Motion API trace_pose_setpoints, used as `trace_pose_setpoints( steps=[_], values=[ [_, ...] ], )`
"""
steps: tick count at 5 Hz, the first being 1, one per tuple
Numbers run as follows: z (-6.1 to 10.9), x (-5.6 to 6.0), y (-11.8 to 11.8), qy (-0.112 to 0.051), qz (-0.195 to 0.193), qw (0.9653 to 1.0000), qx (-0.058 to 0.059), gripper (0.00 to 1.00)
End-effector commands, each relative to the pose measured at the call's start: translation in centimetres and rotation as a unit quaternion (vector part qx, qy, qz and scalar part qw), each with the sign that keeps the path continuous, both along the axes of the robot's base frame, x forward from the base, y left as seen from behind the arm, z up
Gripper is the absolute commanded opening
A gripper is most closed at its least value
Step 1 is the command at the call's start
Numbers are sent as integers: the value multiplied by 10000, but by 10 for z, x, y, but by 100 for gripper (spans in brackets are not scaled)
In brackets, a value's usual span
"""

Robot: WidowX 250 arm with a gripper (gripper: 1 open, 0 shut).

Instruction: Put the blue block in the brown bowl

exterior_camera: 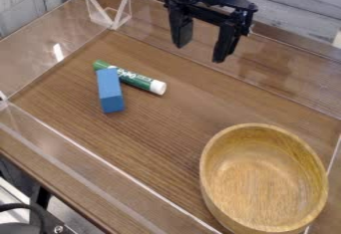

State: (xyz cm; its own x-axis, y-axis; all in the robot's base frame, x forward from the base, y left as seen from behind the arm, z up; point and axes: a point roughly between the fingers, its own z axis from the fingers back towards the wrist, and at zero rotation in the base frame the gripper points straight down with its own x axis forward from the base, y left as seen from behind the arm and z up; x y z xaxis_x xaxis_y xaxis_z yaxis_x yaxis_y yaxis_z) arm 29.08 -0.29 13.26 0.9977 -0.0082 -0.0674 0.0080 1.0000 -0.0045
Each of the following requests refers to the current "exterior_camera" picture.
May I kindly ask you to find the brown wooden bowl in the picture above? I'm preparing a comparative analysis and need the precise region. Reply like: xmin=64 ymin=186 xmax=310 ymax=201
xmin=199 ymin=123 xmax=329 ymax=234

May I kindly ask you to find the black cable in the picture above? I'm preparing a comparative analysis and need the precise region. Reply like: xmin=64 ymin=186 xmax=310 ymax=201
xmin=0 ymin=202 xmax=48 ymax=234

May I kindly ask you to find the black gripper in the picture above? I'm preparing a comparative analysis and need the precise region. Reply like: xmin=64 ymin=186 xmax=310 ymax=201
xmin=170 ymin=0 xmax=258 ymax=63

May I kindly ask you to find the green Expo marker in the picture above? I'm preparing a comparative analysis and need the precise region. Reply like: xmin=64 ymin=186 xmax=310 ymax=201
xmin=94 ymin=60 xmax=167 ymax=96

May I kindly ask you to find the blue rectangular block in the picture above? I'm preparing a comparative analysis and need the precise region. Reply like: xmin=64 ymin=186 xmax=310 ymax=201
xmin=96 ymin=69 xmax=125 ymax=114

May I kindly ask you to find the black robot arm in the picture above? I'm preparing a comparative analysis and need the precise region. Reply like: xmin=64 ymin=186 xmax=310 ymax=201
xmin=165 ymin=0 xmax=258 ymax=63

